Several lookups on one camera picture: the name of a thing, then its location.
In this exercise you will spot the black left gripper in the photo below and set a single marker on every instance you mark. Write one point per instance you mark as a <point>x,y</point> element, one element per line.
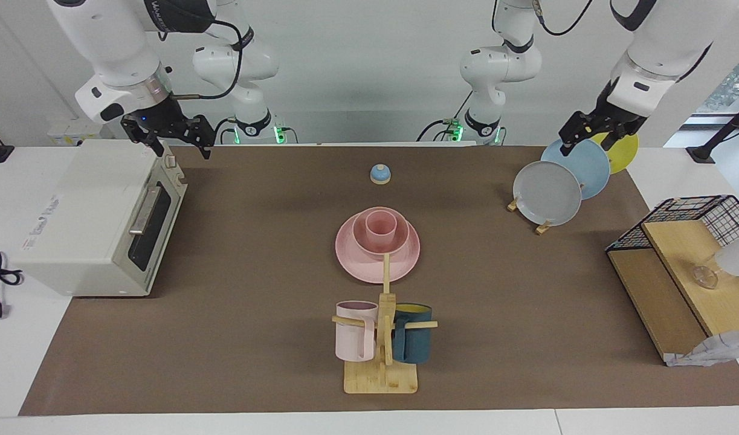
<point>614,112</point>

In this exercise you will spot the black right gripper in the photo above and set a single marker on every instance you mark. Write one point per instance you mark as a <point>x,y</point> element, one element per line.
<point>158,118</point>

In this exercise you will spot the pink bowl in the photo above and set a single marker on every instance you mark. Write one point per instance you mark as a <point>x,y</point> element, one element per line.
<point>360,235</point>

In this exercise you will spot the pink plastic cup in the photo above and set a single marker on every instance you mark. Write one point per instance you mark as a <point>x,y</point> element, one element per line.
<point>381,225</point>

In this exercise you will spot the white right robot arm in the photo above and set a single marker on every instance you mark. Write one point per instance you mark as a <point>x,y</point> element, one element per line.
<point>103,36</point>

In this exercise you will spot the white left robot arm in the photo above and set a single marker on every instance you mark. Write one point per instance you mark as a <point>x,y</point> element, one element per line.
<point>665,42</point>

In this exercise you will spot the light blue plate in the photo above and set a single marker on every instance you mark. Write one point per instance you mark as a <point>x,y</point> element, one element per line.
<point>590,166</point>

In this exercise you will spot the yellow plate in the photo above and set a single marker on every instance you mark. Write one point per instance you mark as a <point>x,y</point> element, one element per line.
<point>626,154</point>

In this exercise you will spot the grey plate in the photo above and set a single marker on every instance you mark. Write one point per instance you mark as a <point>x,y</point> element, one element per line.
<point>544,193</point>

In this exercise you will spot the wooden plate rack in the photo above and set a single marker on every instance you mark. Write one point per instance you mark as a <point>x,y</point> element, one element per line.
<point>544,228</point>

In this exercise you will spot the black angled stand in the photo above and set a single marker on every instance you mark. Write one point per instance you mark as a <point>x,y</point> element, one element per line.
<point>701,152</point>

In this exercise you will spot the beige toaster oven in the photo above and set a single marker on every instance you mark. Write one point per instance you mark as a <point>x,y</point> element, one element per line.
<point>85,211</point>

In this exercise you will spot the window with greenery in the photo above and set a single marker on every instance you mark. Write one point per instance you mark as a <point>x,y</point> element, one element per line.
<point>738,78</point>

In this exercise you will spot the clear glass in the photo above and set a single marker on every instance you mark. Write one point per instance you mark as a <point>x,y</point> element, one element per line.
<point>706,275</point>

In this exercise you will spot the brown table mat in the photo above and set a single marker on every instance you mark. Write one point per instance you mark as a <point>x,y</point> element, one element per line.
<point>254,302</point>

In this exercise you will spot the frosted white bottle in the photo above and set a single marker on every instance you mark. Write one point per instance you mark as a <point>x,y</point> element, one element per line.
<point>738,254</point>

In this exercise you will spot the small blue bell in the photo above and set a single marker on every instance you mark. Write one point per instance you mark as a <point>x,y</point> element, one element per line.
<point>380,175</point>

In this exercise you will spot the pink speckled plate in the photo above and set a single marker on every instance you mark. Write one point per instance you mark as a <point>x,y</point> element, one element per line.
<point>357,263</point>

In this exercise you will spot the white patterned cloth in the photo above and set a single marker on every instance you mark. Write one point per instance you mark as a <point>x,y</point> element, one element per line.
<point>713,350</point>

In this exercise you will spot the light pink mug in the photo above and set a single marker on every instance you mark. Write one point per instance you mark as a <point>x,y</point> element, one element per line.
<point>352,338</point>

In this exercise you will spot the dark teal mug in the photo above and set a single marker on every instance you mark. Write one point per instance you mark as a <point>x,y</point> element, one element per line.
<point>413,338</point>

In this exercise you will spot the wooden mug tree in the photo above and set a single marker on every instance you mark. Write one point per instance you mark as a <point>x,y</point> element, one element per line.
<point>381,380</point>

